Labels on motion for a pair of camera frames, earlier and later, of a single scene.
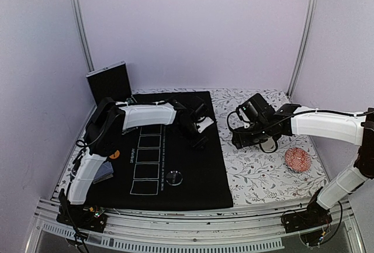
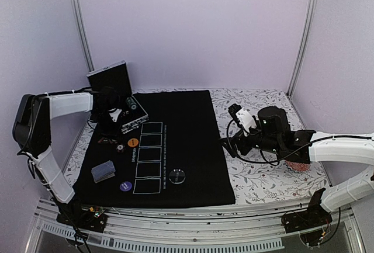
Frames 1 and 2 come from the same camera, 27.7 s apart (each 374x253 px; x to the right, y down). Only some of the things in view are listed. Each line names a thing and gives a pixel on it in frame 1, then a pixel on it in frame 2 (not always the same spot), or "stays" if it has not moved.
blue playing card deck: (105, 172) stays
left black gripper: (197, 143) -> (116, 132)
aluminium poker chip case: (111, 82) stays
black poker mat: (177, 164) stays
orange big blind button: (114, 156) -> (132, 142)
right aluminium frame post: (306, 35) stays
